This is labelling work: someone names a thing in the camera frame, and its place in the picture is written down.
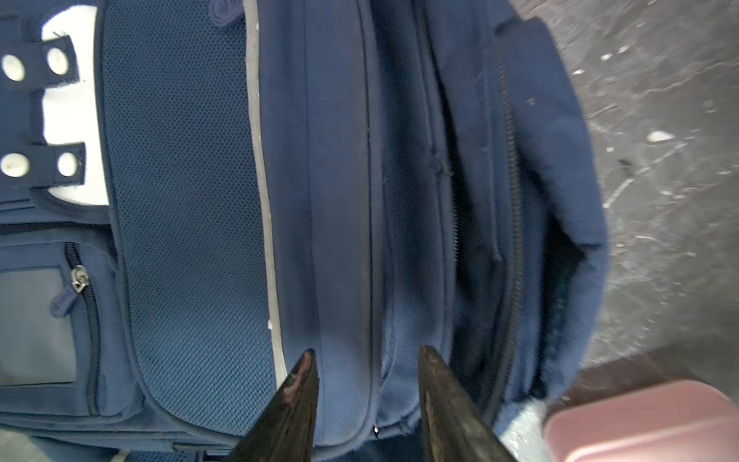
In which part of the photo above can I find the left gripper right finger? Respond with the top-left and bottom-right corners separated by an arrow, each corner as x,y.
418,346 -> 515,462

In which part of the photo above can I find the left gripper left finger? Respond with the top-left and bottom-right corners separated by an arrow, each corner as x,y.
225,348 -> 319,461

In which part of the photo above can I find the pink pencil case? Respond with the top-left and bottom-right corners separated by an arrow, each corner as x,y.
544,380 -> 738,461

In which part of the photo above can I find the navy blue student backpack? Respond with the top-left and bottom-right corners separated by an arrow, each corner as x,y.
1,1 -> 609,460

